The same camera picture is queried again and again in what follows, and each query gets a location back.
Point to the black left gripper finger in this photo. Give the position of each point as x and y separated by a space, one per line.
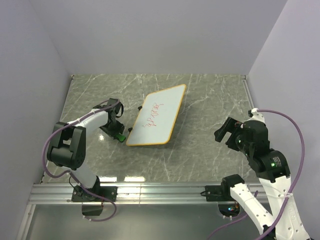
120 129
109 131

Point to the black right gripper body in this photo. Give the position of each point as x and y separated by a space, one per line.
236 141

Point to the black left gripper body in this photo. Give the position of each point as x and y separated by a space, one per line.
110 125

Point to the green whiteboard eraser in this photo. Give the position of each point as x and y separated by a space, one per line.
120 137

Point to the yellow framed whiteboard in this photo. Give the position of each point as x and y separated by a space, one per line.
156 120

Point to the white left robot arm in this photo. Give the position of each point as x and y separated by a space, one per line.
66 146

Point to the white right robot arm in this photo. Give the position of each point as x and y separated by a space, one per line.
251 138

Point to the aluminium right side rail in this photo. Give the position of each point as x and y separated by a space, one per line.
247 90

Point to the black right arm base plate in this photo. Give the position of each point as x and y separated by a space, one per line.
218 193

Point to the aluminium mounting rail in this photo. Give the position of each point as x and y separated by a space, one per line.
135 193

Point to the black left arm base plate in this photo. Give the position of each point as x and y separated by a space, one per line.
79 195

